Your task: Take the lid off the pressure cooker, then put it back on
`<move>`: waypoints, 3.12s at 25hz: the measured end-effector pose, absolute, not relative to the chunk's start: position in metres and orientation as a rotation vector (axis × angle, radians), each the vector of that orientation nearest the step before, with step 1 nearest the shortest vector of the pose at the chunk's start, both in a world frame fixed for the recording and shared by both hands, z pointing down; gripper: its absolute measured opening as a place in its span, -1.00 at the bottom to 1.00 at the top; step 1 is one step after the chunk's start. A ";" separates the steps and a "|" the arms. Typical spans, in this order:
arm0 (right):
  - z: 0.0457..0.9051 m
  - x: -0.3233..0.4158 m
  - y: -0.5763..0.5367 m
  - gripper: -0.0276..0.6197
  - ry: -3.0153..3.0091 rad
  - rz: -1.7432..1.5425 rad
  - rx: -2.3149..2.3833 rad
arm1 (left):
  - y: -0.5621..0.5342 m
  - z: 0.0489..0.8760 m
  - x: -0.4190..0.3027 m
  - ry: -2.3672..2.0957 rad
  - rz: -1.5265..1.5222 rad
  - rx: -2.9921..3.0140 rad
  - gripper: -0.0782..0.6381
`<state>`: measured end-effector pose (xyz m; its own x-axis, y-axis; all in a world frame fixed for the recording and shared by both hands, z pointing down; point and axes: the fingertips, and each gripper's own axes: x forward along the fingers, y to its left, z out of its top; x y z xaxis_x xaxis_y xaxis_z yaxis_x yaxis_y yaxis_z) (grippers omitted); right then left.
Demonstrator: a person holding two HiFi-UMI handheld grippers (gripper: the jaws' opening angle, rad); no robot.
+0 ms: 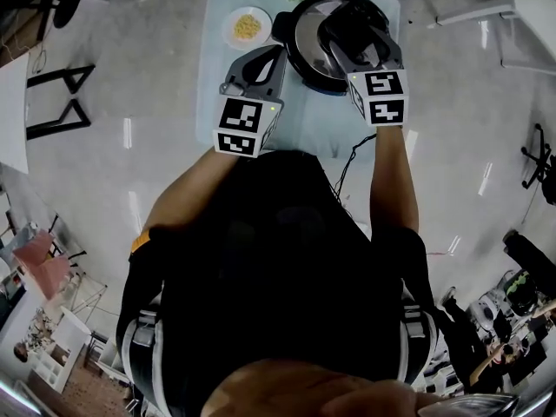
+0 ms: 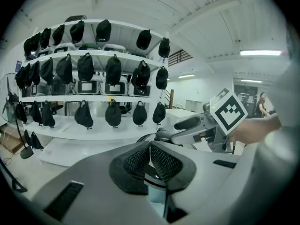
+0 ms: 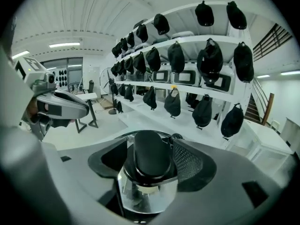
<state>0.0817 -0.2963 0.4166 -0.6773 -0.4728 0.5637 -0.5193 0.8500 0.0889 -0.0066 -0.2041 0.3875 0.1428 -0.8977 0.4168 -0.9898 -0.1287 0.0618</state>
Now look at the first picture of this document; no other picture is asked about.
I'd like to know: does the person's face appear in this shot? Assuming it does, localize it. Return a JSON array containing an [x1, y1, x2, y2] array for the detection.
[[203, 358, 522, 417]]

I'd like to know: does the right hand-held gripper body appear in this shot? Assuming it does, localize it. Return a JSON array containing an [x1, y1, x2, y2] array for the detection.
[[345, 61, 411, 129]]

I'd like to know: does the black office chair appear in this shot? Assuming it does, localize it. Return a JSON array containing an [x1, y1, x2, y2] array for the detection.
[[0, 0, 108, 30]]

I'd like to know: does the thin black cable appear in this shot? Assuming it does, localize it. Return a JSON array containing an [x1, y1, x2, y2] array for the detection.
[[332, 132, 378, 208]]

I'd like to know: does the white shelf unit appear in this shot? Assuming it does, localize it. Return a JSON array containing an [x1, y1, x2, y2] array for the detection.
[[25, 314, 88, 390]]

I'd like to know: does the person's left forearm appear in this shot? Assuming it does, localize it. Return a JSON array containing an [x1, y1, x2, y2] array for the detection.
[[142, 148, 244, 242]]

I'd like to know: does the pile of yellow corn kernels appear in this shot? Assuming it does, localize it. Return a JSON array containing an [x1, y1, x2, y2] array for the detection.
[[233, 14, 263, 41]]

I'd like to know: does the white round plate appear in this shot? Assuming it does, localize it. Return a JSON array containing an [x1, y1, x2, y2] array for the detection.
[[221, 5, 274, 51]]

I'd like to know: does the white flat panel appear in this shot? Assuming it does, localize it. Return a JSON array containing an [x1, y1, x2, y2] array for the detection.
[[0, 52, 30, 175]]

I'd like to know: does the person's right forearm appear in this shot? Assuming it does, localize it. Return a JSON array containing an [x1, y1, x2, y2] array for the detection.
[[368, 123, 420, 235]]

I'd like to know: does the white metal table frame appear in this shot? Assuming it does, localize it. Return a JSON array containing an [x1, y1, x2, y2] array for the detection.
[[390, 0, 556, 73]]

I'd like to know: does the pale blue tablecloth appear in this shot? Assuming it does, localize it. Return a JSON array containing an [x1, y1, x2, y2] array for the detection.
[[195, 0, 407, 158]]

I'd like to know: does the black pressure cooker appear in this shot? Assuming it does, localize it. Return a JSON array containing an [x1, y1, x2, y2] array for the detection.
[[274, 0, 399, 95]]

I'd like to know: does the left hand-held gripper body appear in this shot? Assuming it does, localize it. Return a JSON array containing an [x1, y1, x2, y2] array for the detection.
[[212, 75, 285, 160]]

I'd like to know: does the black metal stool frame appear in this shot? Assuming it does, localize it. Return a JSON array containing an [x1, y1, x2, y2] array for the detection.
[[25, 64, 96, 142]]

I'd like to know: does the black wheeled chair base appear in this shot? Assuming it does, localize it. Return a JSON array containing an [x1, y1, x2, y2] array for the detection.
[[520, 122, 556, 206]]

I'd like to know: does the steel pressure cooker lid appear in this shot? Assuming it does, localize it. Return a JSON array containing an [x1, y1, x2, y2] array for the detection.
[[294, 0, 392, 82]]

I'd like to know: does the person's torso in black clothing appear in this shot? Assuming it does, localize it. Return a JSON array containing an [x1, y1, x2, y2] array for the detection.
[[115, 149, 440, 417]]

